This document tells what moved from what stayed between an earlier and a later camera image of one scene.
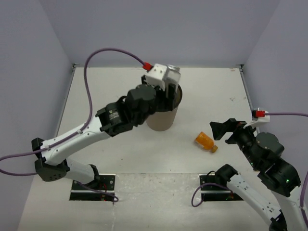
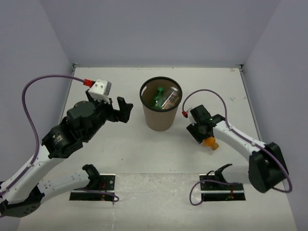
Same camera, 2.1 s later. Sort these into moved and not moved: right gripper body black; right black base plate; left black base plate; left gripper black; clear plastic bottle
Moved: right gripper body black; clear plastic bottle; left gripper black
Not moved: right black base plate; left black base plate
